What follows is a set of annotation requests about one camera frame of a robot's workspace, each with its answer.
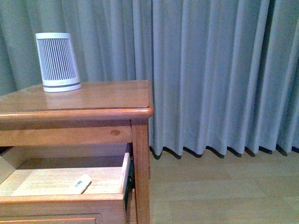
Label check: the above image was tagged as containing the wooden drawer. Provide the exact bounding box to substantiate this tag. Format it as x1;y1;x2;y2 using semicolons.
0;143;137;224

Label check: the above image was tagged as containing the wooden nightstand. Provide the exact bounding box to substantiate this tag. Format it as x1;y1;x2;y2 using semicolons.
0;81;154;224

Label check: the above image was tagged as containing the grey-green curtain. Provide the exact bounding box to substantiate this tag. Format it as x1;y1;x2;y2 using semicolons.
0;0;299;155

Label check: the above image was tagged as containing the white slatted air purifier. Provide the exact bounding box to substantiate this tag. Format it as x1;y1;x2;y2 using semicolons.
36;33;82;92

